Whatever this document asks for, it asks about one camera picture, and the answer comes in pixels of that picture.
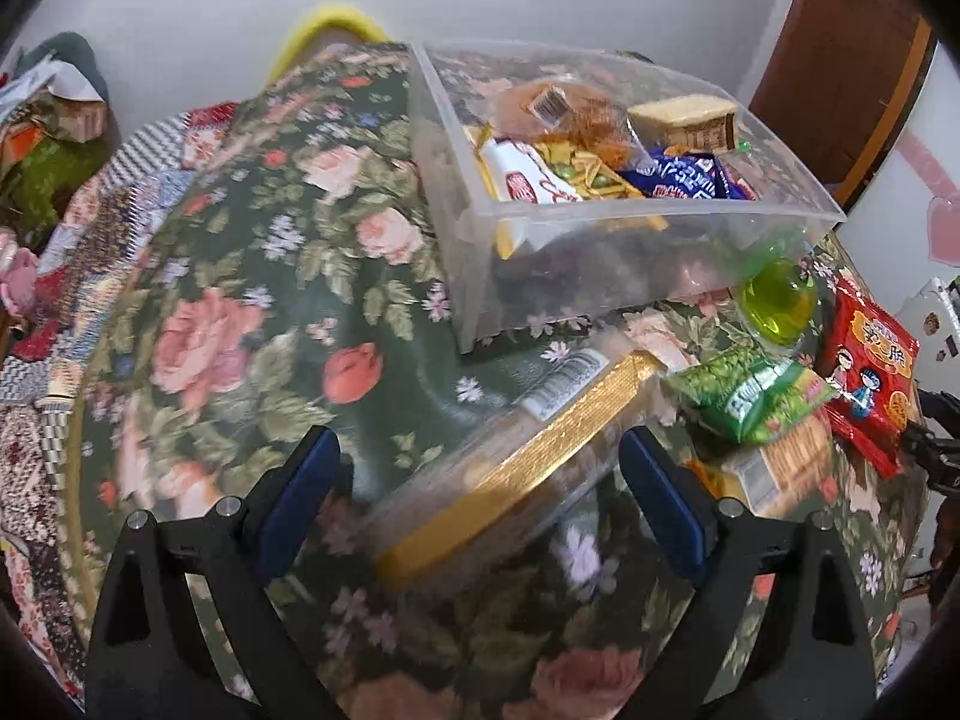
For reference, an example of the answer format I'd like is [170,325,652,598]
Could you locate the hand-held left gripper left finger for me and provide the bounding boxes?
[86,424,342,720]

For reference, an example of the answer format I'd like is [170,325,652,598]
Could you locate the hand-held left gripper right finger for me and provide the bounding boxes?
[619,426,878,720]

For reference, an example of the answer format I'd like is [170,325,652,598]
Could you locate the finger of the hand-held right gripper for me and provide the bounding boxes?
[919,388,960,425]
[898,424,960,496]

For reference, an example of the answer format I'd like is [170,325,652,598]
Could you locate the red noodle snack packet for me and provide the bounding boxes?
[817,277,922,479]

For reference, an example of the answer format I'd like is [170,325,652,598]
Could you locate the gold tray cookie packet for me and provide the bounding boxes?
[360,349,668,593]

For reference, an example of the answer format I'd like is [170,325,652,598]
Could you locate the blue snack packet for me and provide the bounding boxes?
[622,146,758,202]

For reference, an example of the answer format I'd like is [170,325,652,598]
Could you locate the yellow-green snack packet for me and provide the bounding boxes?
[480,127,668,256]

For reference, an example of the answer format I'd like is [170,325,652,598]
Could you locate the clear plastic storage box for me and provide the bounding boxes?
[409,40,847,355]

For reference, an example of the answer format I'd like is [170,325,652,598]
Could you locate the white snack packet red label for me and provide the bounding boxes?
[476,136,586,205]

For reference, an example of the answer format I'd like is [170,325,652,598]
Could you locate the cake slice packet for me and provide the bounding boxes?
[626,92,743,155]

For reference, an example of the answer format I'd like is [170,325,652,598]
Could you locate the brown bun packet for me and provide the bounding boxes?
[495,75,638,162]

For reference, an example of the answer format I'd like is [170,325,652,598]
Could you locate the orange biscuit packet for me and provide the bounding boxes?
[690,412,837,518]

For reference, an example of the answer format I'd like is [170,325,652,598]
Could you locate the green pea packet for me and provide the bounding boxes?
[664,345,839,445]

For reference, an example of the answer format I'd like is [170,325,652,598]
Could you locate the green jelly cup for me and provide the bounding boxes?
[735,255,822,350]

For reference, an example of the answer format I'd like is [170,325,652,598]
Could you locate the floral bedspread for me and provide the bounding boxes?
[67,41,938,720]

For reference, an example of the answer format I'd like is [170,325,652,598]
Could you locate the patchwork quilt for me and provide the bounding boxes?
[0,101,256,691]

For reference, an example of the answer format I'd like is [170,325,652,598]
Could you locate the pink plush toy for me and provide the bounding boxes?
[0,232,38,316]

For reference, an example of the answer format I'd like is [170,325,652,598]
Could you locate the wooden door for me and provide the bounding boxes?
[750,0,938,207]

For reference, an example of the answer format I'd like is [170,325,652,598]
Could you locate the yellow foam tube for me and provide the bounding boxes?
[268,4,391,80]

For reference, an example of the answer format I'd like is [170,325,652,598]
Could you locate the grey-green chair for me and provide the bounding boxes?
[22,31,113,102]

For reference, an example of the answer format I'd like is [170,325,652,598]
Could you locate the pink wall sticker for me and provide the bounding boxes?
[896,127,960,267]

